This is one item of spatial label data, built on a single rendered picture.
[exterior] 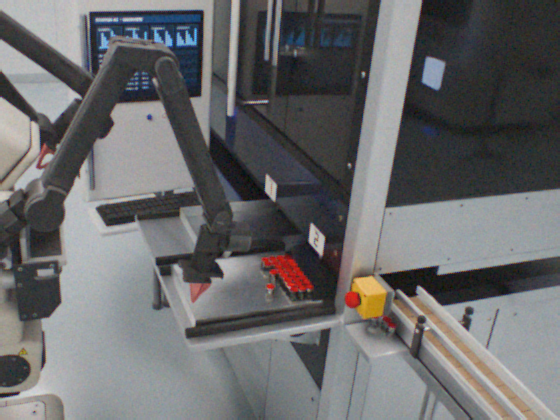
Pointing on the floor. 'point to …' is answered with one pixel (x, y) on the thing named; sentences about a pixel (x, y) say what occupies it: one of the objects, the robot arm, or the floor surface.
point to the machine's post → (369, 188)
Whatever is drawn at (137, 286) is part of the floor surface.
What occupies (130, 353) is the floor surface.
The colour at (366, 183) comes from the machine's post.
